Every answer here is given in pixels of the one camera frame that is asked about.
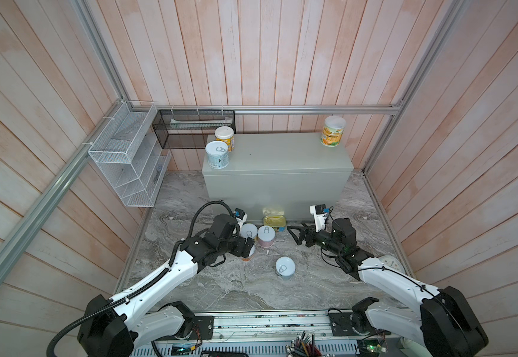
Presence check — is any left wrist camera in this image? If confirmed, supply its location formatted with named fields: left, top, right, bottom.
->
left=233, top=208, right=248, bottom=226

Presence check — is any white round clock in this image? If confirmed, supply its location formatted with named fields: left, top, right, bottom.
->
left=379, top=254, right=406, bottom=274

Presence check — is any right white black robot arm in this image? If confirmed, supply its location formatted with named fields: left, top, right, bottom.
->
left=287, top=219, right=489, bottom=356

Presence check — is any grey metal cabinet box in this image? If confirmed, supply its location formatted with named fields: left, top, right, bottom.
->
left=202, top=132, right=354, bottom=223

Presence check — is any yellow label can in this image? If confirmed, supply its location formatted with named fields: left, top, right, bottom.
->
left=214, top=126, right=235, bottom=152

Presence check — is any orange green label can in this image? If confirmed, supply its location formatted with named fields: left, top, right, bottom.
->
left=321, top=115, right=346, bottom=147

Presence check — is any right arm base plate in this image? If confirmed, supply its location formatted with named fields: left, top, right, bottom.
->
left=327, top=297, right=391, bottom=337

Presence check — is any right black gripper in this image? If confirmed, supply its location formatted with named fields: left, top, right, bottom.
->
left=287, top=219, right=342, bottom=257

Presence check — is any gold rectangular sardine tin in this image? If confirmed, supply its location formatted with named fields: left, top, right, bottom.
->
left=263, top=216, right=287, bottom=231

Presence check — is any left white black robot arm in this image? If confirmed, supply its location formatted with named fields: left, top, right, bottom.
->
left=77, top=214, right=255, bottom=356

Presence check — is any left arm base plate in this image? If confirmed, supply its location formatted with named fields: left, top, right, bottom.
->
left=166, top=315, right=214, bottom=341

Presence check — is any black corrugated cable hose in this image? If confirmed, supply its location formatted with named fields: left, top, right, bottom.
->
left=45, top=200, right=235, bottom=357

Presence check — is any white wire mesh shelf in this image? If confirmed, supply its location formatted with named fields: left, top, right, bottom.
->
left=89, top=101, right=171, bottom=208

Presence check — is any black mesh basket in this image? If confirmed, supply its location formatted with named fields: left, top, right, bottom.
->
left=152, top=109, right=237, bottom=150

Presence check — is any white lid can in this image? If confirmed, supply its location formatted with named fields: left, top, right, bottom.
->
left=242, top=245, right=256, bottom=261
left=275, top=257, right=296, bottom=280
left=240, top=223, right=258, bottom=240
left=205, top=141, right=229, bottom=170
left=257, top=226, right=275, bottom=248

